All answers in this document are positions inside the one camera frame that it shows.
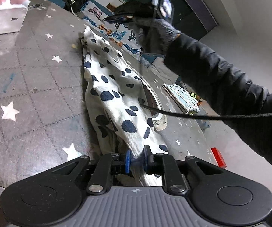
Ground right black sleeve forearm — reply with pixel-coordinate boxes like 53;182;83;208
164;32;272;165

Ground folded blue striped cloth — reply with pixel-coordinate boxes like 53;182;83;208
163;84;200;114

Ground grey star tablecloth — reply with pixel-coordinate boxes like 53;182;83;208
0;0;222;204

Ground pen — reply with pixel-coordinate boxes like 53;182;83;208
28;3;42;9

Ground right gloved hand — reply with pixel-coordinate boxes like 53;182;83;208
131;17;181;56

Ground blue chair back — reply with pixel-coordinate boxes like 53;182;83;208
48;0;65;8

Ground black cable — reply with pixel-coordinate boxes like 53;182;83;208
135;0;272;121

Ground dark window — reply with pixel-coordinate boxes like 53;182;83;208
116;0;207;36

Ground round induction cooktop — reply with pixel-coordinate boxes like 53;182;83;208
141;79;167;131

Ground red box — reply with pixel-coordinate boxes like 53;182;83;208
211;147;227;169

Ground white polka dot garment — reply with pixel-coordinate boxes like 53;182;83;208
81;26;168;187

